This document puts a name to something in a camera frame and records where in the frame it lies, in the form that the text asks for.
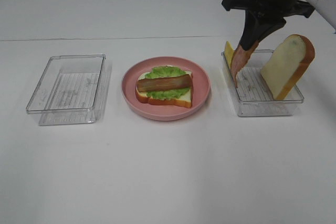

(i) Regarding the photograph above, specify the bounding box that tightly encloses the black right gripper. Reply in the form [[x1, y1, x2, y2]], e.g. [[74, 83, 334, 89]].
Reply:
[[222, 0, 314, 51]]

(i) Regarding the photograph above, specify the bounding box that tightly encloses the pink bacon strip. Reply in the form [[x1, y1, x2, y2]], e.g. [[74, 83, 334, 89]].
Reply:
[[230, 40, 259, 87]]

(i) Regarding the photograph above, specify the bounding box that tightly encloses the yellow cheese slice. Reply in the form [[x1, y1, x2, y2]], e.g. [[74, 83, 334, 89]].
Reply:
[[224, 41, 234, 69]]

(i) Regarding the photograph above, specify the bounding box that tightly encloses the brown bacon strip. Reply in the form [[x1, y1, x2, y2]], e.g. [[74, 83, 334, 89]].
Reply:
[[136, 74, 192, 92]]

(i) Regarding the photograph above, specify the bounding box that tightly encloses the bread slice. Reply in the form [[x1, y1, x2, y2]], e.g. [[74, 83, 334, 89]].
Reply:
[[260, 34, 315, 100], [135, 66, 193, 108]]

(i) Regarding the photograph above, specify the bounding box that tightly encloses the green lettuce leaf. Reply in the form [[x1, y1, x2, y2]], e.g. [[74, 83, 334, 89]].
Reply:
[[139, 66, 192, 101]]

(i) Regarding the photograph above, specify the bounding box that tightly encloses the right clear plastic tray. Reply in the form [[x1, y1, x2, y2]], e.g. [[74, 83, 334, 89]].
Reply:
[[221, 49, 305, 117]]

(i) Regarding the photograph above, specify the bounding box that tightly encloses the clear plastic tray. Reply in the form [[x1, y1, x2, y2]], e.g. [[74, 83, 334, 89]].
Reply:
[[221, 49, 305, 117], [26, 54, 107, 126]]

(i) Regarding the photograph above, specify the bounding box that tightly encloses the pink round plate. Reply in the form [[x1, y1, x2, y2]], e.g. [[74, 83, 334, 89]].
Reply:
[[121, 56, 211, 121]]

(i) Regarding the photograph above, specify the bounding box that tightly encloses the left clear plastic tray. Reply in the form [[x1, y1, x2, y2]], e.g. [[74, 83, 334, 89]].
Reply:
[[26, 54, 107, 126]]

